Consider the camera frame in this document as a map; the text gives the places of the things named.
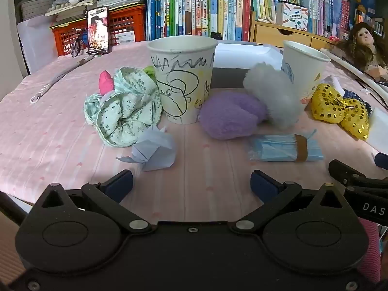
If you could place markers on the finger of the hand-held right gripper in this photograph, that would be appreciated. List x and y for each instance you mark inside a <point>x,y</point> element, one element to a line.
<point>348,172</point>
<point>382,161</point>

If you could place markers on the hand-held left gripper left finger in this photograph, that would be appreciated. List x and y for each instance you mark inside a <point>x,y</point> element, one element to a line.
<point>121,183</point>

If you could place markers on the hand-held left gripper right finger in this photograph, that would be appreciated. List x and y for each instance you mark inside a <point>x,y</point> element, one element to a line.
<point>263,185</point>

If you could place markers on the gold sequin bow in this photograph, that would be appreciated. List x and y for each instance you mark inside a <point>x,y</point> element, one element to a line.
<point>327,106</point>

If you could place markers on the green floral cloth scrunchie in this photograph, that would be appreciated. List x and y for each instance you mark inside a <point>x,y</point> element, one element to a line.
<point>127,112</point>

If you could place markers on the purple plush ball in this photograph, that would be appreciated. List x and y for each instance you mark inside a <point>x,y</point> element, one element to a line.
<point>227,115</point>

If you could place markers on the white fluffy pom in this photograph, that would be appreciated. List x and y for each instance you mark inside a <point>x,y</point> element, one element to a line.
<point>272,91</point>

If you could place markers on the green and pink socks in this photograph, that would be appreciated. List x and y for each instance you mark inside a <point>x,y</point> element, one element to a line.
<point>106,83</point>

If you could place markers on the grey cardboard box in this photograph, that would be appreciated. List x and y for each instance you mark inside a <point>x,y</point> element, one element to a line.
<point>242,57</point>

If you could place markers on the person's right forearm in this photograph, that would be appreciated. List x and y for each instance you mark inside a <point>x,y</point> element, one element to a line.
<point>371,248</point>

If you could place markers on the white foam sheet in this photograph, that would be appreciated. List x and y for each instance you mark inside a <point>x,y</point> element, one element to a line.
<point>380,127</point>

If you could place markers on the blue face mask pack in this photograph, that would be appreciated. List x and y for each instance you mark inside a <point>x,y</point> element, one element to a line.
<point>272,150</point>

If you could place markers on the pale blue origami paper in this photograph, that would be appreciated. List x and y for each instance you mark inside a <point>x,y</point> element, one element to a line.
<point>154,151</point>

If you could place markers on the paper cup with blue drawing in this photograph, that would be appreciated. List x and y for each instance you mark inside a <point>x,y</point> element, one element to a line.
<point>306,66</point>

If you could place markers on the doodled paper cup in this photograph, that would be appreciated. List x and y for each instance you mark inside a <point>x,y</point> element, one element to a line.
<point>182,81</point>

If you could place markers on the brown-haired doll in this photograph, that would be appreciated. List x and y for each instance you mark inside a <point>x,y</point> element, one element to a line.
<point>363,41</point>

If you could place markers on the toy bicycle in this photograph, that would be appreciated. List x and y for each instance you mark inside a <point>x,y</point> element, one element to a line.
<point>77,44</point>

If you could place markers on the wooden drawer organizer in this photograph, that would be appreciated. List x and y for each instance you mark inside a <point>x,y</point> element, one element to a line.
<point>272,35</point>

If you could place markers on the smartphone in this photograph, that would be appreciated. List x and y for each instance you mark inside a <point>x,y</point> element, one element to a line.
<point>98,30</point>

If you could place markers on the red plastic crate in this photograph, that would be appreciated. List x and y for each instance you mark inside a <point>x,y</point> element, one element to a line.
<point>127,21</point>

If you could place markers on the colourful printed box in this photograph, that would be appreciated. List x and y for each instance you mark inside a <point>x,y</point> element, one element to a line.
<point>295,16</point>

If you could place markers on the row of colourful books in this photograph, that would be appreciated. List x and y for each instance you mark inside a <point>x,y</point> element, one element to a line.
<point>197,6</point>

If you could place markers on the white tube rail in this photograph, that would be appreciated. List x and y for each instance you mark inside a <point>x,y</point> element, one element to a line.
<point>357,72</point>

